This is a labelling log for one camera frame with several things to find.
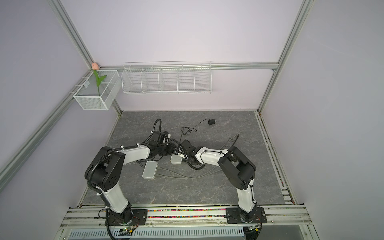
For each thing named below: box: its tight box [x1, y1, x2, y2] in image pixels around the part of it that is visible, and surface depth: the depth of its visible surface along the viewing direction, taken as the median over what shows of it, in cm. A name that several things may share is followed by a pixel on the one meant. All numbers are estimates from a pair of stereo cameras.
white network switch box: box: [170, 154, 182, 165], surface depth 93 cm
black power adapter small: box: [180, 118, 217, 136], surface depth 111 cm
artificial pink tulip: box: [91, 62, 107, 97], surface depth 92 cm
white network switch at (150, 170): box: [142, 161, 158, 180], surface depth 91 cm
